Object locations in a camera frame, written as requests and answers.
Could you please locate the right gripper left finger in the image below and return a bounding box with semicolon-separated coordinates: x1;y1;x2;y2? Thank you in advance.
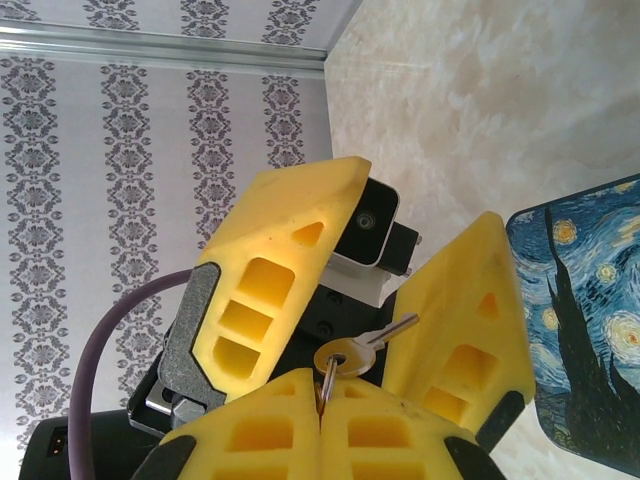
132;368;324;480

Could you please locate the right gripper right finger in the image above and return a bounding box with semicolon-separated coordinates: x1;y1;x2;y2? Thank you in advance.
319;377;501;480

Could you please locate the brass key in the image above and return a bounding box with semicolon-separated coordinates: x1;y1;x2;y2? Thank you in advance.
313;312;419;380

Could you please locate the silver key ring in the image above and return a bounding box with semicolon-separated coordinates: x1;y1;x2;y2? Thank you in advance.
316;352;347;419

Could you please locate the starry night tin box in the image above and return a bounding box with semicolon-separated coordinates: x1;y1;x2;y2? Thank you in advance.
504;172;640;476

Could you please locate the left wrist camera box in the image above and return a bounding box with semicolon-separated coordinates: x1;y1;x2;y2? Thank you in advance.
322;177;401;309

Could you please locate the aluminium frame post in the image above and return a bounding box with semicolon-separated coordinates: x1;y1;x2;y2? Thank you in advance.
0;24;331;76

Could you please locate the purple cable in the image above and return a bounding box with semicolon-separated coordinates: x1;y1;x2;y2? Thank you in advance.
67;268;195;480

